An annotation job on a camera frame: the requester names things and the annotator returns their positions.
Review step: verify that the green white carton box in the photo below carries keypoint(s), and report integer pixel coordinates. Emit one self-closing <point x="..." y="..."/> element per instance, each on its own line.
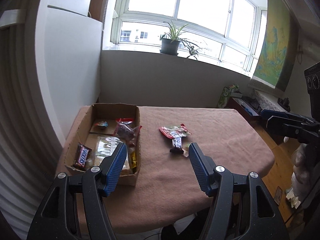
<point x="226" y="94"/>

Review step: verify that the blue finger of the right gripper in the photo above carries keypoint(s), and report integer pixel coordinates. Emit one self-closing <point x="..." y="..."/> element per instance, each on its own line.
<point x="272" y="113"/>
<point x="282" y="127"/>

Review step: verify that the snickers bar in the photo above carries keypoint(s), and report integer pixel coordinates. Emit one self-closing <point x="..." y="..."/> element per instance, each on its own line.
<point x="82" y="154"/>
<point x="177" y="145"/>

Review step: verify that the white lace cloth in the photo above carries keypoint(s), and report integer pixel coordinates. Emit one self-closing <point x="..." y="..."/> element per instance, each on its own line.
<point x="267" y="101"/>

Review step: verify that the potted spider plant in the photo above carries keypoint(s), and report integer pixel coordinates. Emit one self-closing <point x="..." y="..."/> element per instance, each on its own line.
<point x="171" y="40"/>

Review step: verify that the dark dried fruit bag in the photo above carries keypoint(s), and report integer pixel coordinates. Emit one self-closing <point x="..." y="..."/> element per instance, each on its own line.
<point x="127" y="130"/>

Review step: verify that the gloved right hand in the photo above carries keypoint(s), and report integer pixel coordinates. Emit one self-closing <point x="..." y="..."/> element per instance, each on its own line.
<point x="305" y="161"/>

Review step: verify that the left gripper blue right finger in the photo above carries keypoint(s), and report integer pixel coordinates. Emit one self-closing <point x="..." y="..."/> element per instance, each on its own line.
<point x="242" y="206"/>

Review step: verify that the white window frame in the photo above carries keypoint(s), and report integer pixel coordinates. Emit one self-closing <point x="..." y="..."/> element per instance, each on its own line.
<point x="228" y="33"/>

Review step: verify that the dark wooden side cabinet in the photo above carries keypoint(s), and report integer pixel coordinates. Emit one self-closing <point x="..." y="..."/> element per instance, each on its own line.
<point x="253" y="118"/>

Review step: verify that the red silver snack pouch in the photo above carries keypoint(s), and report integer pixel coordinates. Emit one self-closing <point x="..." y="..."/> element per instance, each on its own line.
<point x="175" y="131"/>

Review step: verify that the brown cardboard box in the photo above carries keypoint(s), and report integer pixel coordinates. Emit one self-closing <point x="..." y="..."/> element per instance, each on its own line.
<point x="83" y="126"/>

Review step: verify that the yellow green wall map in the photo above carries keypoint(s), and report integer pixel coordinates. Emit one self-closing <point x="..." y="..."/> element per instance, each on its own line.
<point x="278" y="54"/>

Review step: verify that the black camera on cabinet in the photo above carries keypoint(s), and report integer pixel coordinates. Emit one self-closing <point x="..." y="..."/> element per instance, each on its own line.
<point x="284" y="103"/>

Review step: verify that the white cabinet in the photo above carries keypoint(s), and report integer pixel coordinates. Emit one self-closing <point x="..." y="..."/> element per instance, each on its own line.
<point x="62" y="53"/>

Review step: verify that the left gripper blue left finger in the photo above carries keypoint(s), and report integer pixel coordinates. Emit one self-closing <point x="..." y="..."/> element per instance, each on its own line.
<point x="57" y="216"/>

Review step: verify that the yellow candy packet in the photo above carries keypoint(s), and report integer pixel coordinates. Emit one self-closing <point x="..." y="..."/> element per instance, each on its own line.
<point x="133" y="159"/>

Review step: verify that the clear cracker pack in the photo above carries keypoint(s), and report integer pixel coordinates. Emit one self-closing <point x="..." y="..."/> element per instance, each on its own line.
<point x="102" y="146"/>

